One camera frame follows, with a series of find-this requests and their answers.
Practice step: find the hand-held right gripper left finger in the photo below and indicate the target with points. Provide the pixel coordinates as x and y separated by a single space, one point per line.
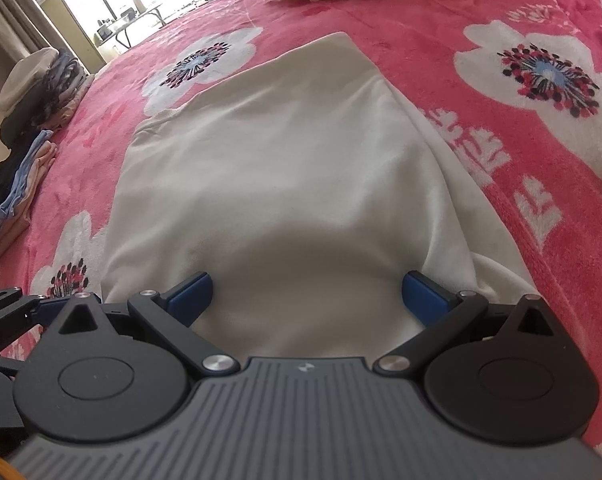
191 295

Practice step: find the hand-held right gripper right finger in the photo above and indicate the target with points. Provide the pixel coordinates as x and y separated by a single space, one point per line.
423 295

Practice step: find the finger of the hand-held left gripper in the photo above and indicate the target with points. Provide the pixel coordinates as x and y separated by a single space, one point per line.
11 317
1 364

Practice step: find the white sweatshirt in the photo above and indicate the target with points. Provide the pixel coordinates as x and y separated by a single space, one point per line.
281 160

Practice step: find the stack of folded clothes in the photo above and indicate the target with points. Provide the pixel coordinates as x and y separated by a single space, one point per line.
31 90

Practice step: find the pink folded garment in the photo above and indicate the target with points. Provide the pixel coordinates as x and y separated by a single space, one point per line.
18 230

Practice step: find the blue folded garment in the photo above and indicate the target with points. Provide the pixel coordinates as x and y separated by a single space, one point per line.
23 180

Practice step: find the pink floral blanket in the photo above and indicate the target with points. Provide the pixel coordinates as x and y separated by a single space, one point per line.
406 20

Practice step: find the folding table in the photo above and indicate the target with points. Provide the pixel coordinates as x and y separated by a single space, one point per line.
131 17

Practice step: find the tall cabinet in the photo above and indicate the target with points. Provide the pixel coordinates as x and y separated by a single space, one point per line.
66 20

